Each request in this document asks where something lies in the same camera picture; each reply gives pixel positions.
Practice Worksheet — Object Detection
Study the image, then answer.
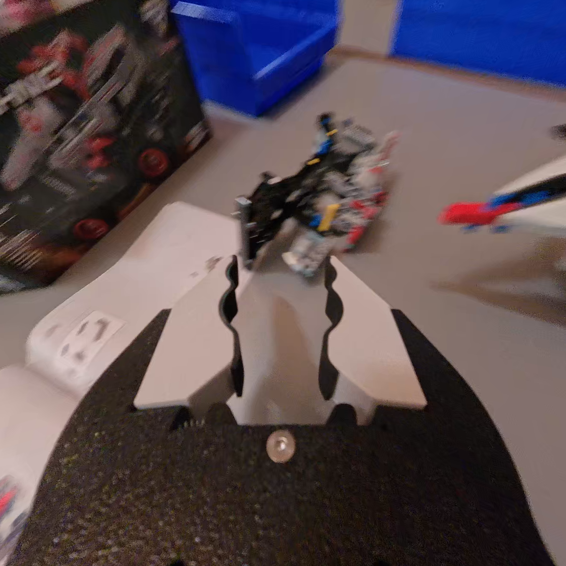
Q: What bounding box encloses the red beam with blue pins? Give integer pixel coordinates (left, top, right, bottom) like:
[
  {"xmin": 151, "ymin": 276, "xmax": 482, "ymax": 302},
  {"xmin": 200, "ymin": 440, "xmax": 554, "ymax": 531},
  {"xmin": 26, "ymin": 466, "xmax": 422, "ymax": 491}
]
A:
[{"xmin": 438, "ymin": 201, "xmax": 524, "ymax": 233}]

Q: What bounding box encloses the black toy set box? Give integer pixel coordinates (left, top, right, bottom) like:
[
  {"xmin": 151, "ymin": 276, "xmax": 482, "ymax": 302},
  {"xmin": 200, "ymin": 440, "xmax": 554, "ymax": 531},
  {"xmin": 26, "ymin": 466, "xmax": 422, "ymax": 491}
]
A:
[{"xmin": 0, "ymin": 0, "xmax": 211, "ymax": 296}]

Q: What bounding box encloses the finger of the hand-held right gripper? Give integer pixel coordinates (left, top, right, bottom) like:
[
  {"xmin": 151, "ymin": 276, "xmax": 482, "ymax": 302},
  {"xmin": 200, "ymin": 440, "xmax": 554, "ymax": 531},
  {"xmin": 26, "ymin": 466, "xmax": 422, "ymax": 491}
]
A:
[
  {"xmin": 502, "ymin": 197, "xmax": 566, "ymax": 238},
  {"xmin": 491, "ymin": 155, "xmax": 566, "ymax": 205}
]

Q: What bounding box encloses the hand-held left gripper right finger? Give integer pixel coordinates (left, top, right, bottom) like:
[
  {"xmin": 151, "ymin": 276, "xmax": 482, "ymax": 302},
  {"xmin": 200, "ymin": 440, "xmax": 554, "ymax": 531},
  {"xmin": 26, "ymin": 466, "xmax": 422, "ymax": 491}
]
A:
[{"xmin": 318, "ymin": 256, "xmax": 428, "ymax": 426}]

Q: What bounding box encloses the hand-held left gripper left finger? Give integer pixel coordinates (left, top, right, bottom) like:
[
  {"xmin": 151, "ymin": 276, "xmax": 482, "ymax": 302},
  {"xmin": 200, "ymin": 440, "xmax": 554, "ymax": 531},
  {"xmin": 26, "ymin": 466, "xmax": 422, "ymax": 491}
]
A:
[{"xmin": 133, "ymin": 254, "xmax": 246, "ymax": 412}]

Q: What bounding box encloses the white instruction booklet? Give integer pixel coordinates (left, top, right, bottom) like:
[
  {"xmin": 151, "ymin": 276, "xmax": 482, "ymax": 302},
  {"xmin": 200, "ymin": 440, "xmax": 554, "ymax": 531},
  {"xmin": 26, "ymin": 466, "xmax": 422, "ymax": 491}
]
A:
[{"xmin": 0, "ymin": 201, "xmax": 248, "ymax": 558}]

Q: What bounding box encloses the toy brick vehicle model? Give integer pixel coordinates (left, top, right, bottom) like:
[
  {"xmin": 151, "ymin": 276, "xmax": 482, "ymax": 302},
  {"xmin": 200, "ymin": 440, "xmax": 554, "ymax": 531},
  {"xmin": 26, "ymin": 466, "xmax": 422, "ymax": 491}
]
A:
[{"xmin": 232, "ymin": 113, "xmax": 401, "ymax": 278}]

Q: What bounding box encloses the blue storage bin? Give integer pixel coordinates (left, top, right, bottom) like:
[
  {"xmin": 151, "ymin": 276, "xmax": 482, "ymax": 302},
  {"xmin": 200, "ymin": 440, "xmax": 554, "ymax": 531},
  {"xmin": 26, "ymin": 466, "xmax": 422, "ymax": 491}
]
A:
[
  {"xmin": 389, "ymin": 0, "xmax": 566, "ymax": 88},
  {"xmin": 170, "ymin": 0, "xmax": 340, "ymax": 118}
]

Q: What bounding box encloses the grey desk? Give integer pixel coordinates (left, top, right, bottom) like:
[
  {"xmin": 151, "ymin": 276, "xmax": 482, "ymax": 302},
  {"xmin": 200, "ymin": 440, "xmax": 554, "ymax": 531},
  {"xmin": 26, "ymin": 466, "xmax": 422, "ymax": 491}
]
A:
[
  {"xmin": 0, "ymin": 46, "xmax": 566, "ymax": 558},
  {"xmin": 329, "ymin": 0, "xmax": 399, "ymax": 58}
]

